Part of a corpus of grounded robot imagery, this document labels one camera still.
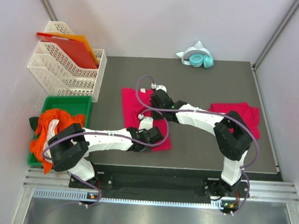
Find white t shirt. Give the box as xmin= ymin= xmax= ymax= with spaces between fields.
xmin=47 ymin=119 xmax=60 ymax=140

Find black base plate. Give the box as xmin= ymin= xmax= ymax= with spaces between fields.
xmin=68 ymin=172 xmax=247 ymax=203

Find folded pink t shirt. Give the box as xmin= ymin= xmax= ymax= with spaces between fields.
xmin=209 ymin=102 xmax=260 ymax=139

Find dark green cloth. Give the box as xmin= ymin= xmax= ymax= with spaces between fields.
xmin=29 ymin=117 xmax=40 ymax=132

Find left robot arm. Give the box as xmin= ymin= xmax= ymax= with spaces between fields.
xmin=44 ymin=120 xmax=164 ymax=188

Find green plastic bin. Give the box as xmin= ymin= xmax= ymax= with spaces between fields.
xmin=28 ymin=96 xmax=92 ymax=167

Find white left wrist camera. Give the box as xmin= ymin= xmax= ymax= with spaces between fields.
xmin=138 ymin=114 xmax=154 ymax=130

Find teal cat ear headphones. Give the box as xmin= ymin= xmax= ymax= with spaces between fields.
xmin=175 ymin=41 xmax=214 ymax=69

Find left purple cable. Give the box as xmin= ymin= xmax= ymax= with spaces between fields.
xmin=39 ymin=102 xmax=171 ymax=211

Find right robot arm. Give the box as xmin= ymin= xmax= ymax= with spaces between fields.
xmin=150 ymin=89 xmax=252 ymax=196

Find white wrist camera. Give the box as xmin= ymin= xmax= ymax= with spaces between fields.
xmin=138 ymin=114 xmax=154 ymax=130
xmin=151 ymin=83 xmax=167 ymax=92

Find red orange folder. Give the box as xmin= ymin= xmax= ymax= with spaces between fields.
xmin=36 ymin=32 xmax=99 ymax=69

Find grey cable duct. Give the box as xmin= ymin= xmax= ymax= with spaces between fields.
xmin=33 ymin=188 xmax=224 ymax=210

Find orange t shirt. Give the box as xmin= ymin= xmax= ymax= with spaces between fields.
xmin=29 ymin=108 xmax=86 ymax=174

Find pink t shirt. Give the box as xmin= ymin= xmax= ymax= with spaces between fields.
xmin=121 ymin=88 xmax=172 ymax=152
xmin=209 ymin=102 xmax=260 ymax=139

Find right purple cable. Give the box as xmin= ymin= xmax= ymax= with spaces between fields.
xmin=128 ymin=74 xmax=265 ymax=217

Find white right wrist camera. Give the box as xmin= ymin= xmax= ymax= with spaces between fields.
xmin=151 ymin=83 xmax=167 ymax=92

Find purple cable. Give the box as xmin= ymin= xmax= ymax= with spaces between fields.
xmin=39 ymin=102 xmax=171 ymax=211
xmin=128 ymin=74 xmax=265 ymax=217

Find white file organizer rack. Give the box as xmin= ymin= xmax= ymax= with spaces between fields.
xmin=25 ymin=19 xmax=109 ymax=100

